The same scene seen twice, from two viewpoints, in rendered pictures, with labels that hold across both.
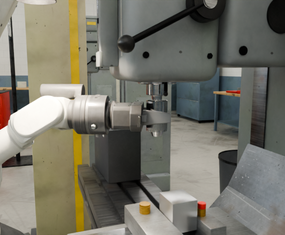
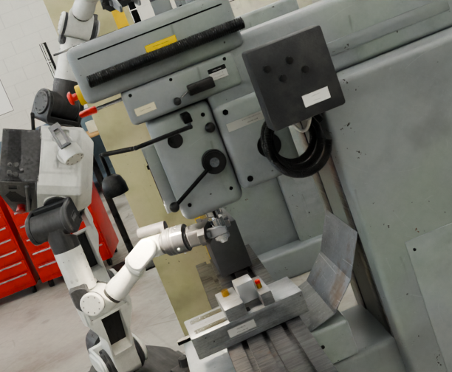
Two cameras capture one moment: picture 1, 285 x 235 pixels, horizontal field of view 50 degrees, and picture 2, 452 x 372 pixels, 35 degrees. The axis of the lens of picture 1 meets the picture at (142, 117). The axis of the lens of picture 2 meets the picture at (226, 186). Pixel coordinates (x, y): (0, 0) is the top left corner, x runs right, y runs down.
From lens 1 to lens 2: 1.57 m
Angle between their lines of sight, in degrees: 14
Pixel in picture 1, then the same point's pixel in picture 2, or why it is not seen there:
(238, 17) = (238, 160)
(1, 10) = (88, 179)
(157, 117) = (217, 231)
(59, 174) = (195, 273)
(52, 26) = not seen: hidden behind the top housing
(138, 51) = (185, 204)
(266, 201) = (335, 259)
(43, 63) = (123, 140)
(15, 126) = (130, 265)
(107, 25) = (163, 187)
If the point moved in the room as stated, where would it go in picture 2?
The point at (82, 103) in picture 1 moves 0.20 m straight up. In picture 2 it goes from (166, 236) to (142, 177)
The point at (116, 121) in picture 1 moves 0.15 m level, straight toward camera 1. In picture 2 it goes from (191, 242) to (186, 260)
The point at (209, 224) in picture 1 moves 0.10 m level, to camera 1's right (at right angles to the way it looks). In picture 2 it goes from (261, 291) to (294, 282)
